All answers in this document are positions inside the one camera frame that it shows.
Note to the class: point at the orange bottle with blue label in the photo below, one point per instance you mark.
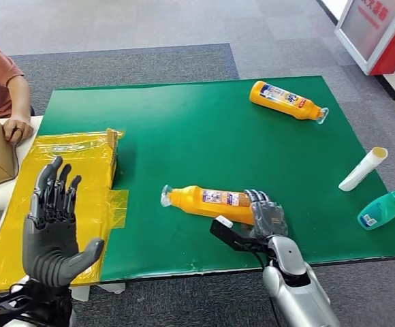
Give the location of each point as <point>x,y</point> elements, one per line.
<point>279,100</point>

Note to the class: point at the white tube with yellow cap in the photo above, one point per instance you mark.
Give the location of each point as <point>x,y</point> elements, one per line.
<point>362,170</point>

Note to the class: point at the orange bottle with barcode label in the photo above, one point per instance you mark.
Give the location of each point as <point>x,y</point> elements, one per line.
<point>194,203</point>

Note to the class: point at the teal plastic bottle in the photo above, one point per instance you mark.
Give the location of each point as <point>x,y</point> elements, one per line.
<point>383,210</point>

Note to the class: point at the green table mat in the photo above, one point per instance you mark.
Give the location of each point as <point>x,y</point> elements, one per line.
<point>201,135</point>

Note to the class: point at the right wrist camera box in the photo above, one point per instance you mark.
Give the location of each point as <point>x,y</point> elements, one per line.
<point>231,234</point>

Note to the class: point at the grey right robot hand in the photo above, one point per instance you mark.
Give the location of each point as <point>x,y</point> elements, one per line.
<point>269,219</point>

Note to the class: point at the person's hand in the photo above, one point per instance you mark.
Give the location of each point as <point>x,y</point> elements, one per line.
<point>17,127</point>

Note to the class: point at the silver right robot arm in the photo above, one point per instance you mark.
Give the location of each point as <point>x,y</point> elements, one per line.
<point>296,289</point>

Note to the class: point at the red and white sign stand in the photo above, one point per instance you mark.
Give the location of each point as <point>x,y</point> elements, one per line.
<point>384,31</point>

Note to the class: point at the white table bracket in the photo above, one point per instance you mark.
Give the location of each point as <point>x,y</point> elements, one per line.
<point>112,288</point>

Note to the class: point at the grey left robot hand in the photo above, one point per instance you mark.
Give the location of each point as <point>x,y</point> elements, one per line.
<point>45,252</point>

